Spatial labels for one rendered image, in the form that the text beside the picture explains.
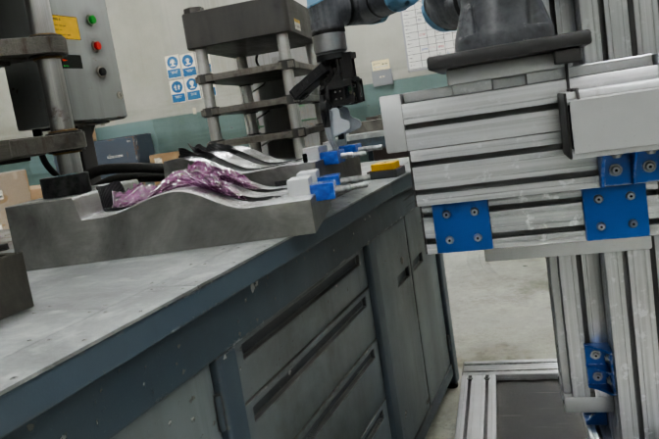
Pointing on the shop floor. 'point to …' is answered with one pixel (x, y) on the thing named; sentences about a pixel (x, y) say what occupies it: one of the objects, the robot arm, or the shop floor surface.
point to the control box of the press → (89, 81)
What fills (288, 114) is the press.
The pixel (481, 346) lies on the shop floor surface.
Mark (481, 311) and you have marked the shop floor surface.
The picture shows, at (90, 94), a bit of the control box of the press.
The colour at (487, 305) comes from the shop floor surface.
